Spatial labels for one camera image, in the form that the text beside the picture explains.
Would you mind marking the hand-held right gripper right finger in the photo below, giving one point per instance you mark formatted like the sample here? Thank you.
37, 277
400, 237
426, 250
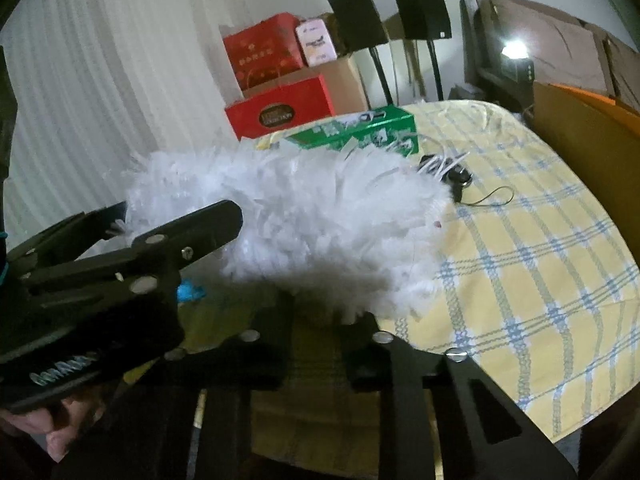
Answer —
365, 360

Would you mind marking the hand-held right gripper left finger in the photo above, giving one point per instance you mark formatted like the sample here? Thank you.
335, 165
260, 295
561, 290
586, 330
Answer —
272, 350

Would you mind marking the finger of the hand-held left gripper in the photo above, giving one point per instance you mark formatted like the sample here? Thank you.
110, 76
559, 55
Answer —
200, 225
75, 232

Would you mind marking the white feather duster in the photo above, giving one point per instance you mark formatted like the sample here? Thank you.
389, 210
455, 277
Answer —
300, 220

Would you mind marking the green toothpaste box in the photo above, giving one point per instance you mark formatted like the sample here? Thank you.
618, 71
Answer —
350, 130

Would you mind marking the orange-lined cardboard box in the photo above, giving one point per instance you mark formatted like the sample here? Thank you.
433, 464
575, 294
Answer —
590, 150

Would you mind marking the person's left hand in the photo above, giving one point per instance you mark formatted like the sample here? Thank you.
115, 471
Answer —
50, 430

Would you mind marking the red chocolate gift bag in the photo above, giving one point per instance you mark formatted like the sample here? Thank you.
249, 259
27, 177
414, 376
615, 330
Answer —
280, 110

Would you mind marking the white curtain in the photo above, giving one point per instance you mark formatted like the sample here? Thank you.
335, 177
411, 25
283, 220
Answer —
100, 85

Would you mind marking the red gift box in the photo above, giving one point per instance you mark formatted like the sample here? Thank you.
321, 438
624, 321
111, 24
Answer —
262, 50

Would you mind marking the brown cardboard box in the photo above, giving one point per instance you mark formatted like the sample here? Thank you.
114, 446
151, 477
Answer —
345, 80

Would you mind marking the white tissue pack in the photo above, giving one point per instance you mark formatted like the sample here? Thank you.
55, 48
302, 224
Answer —
315, 42

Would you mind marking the black speaker stand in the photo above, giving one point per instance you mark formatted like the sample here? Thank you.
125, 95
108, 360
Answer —
435, 70
381, 75

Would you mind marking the black bookshelf speaker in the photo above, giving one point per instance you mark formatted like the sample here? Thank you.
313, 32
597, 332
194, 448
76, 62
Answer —
357, 17
422, 12

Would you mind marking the lit flashlight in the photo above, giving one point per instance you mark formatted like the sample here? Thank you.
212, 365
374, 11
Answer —
516, 60

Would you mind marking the large brown sofa cushion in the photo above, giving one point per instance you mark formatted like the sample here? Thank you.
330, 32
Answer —
550, 45

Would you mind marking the brown sofa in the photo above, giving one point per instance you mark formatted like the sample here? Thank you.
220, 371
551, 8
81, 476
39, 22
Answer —
575, 35

